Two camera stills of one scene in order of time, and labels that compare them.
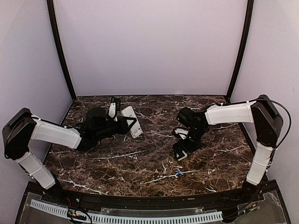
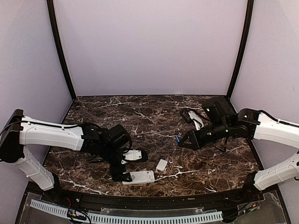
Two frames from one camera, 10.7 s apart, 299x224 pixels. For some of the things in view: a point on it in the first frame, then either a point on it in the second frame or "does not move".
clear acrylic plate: (188, 210) does not move
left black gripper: (124, 128) -> (119, 178)
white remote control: (135, 129) -> (140, 177)
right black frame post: (250, 6) does not move
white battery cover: (183, 157) -> (161, 165)
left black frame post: (53, 15) does not move
